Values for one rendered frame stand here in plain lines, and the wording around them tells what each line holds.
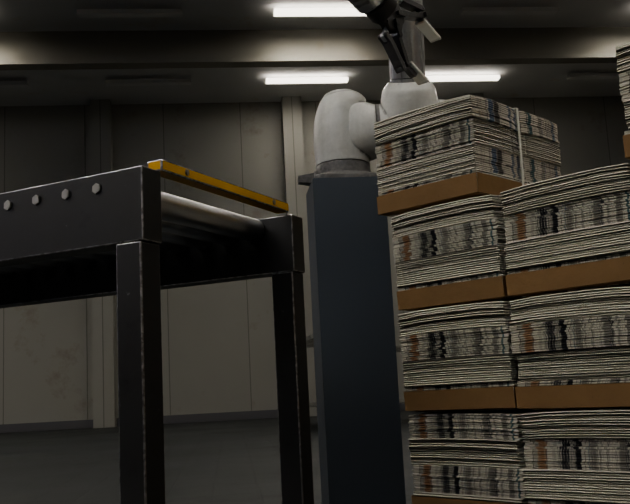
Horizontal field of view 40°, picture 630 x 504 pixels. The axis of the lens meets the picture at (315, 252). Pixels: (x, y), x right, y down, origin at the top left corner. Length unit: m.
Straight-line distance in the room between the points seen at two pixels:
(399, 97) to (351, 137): 0.17
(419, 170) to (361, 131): 0.45
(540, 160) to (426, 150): 0.30
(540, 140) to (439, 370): 0.62
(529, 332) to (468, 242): 0.24
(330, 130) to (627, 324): 1.07
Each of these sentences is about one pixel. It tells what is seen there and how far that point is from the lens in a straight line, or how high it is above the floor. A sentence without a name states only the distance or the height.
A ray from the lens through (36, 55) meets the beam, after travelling 11.29.
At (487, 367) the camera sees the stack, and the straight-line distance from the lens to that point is 1.85.
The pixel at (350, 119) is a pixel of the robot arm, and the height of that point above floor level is 1.17.
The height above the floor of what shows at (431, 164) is 0.93.
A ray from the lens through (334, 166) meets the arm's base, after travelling 2.38.
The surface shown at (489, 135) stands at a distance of 1.96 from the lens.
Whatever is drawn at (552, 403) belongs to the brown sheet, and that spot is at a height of 0.38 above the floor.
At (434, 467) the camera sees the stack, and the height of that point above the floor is 0.25.
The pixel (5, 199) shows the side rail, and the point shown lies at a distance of 1.57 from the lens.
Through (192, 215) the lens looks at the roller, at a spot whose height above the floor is 0.76.
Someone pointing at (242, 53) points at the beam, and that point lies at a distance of 11.07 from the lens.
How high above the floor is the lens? 0.44
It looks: 9 degrees up
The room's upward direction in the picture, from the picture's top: 3 degrees counter-clockwise
